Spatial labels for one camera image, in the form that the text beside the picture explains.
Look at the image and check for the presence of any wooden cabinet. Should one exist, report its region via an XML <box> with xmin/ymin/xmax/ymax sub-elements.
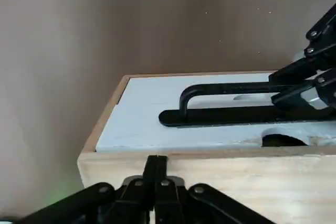
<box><xmin>77</xmin><ymin>70</ymin><xmax>336</xmax><ymax>224</ymax></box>

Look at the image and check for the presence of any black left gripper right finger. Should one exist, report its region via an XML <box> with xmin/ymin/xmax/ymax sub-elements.
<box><xmin>154</xmin><ymin>156</ymin><xmax>276</xmax><ymax>224</ymax></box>

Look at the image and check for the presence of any white-fronted wooden drawer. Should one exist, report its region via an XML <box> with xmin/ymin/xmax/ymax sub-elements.
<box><xmin>96</xmin><ymin>73</ymin><xmax>336</xmax><ymax>153</ymax></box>

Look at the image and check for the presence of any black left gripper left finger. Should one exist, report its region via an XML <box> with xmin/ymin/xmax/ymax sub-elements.
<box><xmin>18</xmin><ymin>155</ymin><xmax>158</xmax><ymax>224</ymax></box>

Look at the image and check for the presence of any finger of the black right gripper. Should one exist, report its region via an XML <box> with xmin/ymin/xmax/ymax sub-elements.
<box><xmin>270</xmin><ymin>68</ymin><xmax>336</xmax><ymax>111</ymax></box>
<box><xmin>268</xmin><ymin>3</ymin><xmax>336</xmax><ymax>88</ymax></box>

